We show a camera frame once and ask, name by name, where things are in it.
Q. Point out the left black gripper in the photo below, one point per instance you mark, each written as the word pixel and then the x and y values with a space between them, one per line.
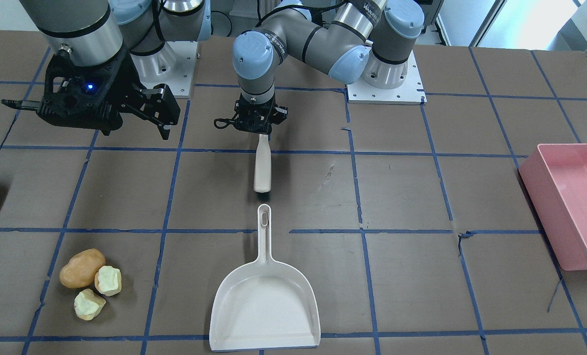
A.
pixel 257 119

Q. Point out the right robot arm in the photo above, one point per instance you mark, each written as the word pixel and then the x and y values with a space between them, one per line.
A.
pixel 110 57

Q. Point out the cream plastic dustpan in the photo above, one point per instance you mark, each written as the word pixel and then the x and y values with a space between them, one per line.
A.
pixel 264 304

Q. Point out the pink plastic bin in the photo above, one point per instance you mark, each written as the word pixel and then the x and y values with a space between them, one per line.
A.
pixel 555 175

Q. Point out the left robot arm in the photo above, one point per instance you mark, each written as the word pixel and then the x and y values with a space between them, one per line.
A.
pixel 368 39

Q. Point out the pale peeled potato chunk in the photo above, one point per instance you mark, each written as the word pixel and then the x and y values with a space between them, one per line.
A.
pixel 108 280

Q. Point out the brown potato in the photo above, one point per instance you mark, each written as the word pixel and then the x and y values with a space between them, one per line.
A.
pixel 81 269

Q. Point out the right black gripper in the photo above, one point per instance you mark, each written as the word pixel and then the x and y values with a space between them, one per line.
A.
pixel 127 96

